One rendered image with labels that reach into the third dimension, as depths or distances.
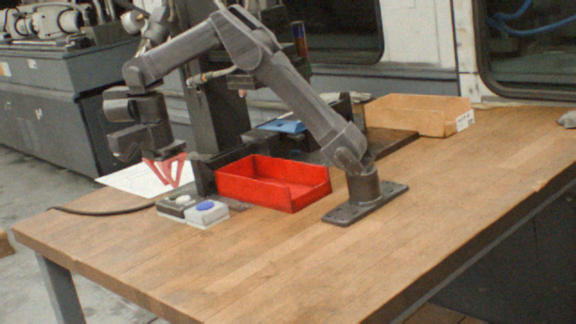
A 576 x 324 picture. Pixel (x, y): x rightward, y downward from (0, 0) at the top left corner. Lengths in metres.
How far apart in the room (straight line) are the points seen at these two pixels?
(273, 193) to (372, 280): 0.38
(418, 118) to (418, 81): 0.46
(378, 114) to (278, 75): 0.55
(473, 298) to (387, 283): 1.30
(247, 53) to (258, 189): 0.30
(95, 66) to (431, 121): 3.32
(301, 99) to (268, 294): 0.39
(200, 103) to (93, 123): 2.91
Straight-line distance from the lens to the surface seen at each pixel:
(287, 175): 1.47
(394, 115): 1.70
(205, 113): 1.79
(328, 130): 1.23
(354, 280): 1.04
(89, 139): 4.67
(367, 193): 1.26
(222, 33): 1.24
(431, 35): 2.07
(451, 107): 1.73
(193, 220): 1.36
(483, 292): 2.27
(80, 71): 4.62
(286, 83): 1.24
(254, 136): 1.60
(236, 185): 1.43
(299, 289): 1.05
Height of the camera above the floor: 1.41
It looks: 18 degrees down
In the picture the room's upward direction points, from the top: 11 degrees counter-clockwise
